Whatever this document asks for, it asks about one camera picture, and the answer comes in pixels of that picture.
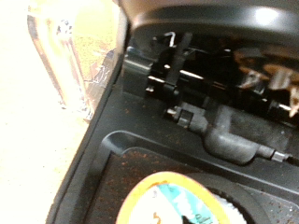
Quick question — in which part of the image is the orange rimmed coffee pod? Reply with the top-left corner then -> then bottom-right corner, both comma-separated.
115,171 -> 233,224

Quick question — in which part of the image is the black Keurig coffee machine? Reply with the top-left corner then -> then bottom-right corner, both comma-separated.
46,0 -> 299,224

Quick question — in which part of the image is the clear plastic water container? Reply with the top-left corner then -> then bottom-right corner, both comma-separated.
27,0 -> 129,121

